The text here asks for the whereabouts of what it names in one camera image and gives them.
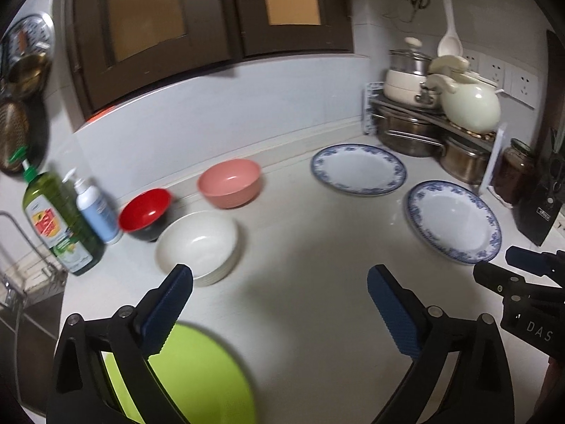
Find round metal strainer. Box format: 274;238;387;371
1;12;55;72

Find large stainless steel pot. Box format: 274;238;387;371
371;109;442;158

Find dark woven hanging pan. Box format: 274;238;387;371
1;98;30;175

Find pink bowl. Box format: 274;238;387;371
196;159;262;210

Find cream ceramic pot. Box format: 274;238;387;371
425;55;501;134

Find glass jar dark contents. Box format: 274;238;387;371
492;138;535;206

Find black knife block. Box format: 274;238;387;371
514;126;564;246

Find green dish soap bottle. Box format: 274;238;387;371
10;147;105;276

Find white plastic rice spoon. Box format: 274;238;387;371
437;0;464;57

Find small stainless steel pot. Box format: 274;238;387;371
440;135;490;186

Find blue floral plate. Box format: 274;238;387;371
310;143;407;196
404;180;503;265

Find white wall socket panel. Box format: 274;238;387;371
464;49;539;109

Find brass hanging pan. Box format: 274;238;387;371
7;53;51;100

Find dark brown window frame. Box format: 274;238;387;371
55;0;353;118

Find white blue pump bottle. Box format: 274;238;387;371
63;167;123;245

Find white bowl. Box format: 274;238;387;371
154;211;240;287

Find lime green plate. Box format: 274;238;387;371
101;322;258;424

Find red and black bowl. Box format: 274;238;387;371
118;188;172;242

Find cream pot with steel lid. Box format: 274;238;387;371
383;37;440;109

